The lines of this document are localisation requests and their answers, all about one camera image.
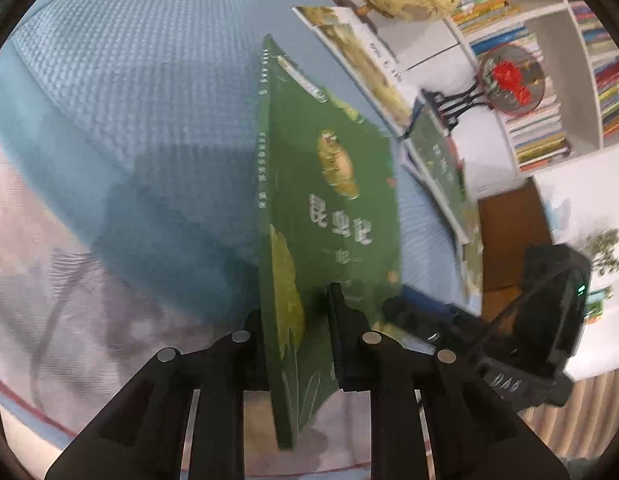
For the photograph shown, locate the brown wooden cabinet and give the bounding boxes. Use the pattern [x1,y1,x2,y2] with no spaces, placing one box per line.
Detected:
[477,179,553,317]

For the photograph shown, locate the light blue card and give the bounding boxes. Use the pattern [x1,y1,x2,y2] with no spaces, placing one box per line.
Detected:
[544,199,573,233]

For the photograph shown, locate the row of bright mixed books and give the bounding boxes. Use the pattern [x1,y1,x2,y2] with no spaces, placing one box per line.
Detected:
[569,0,619,140]

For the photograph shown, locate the green book with red insect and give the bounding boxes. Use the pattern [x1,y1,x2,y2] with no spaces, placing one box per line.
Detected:
[458,237,486,295]

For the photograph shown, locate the white rabbit illustrated book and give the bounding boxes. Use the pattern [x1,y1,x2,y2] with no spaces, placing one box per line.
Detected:
[292,4,416,137]

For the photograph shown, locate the round embroidered fan on stand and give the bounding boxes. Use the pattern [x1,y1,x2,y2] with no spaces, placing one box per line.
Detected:
[420,44,547,135]

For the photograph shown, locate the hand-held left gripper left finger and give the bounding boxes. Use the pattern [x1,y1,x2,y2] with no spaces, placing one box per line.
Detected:
[44,309,269,480]

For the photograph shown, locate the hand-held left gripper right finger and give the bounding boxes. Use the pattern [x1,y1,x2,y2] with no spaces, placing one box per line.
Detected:
[327,282,573,480]

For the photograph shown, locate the green packages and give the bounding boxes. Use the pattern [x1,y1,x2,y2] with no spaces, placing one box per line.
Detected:
[584,285,615,326]

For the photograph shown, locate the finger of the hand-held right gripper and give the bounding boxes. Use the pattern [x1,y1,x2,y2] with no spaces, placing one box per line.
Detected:
[384,296,493,333]
[397,327,483,361]

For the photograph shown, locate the potted green plant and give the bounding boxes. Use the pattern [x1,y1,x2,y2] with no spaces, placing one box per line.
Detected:
[582,227,619,277]

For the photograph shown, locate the blue textured mat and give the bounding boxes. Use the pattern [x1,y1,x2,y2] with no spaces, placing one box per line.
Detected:
[0,0,485,333]

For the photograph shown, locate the green book with yellow insect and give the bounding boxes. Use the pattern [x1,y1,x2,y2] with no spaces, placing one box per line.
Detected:
[252,34,404,450]

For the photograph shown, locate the white bookshelf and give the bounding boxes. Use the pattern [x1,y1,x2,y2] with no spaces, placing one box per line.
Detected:
[389,0,619,181]

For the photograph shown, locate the green book with brown insect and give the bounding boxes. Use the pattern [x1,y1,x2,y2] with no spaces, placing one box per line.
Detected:
[403,109,483,245]

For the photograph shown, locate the row of pale upright books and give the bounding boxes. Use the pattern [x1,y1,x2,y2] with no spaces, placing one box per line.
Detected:
[469,25,573,173]

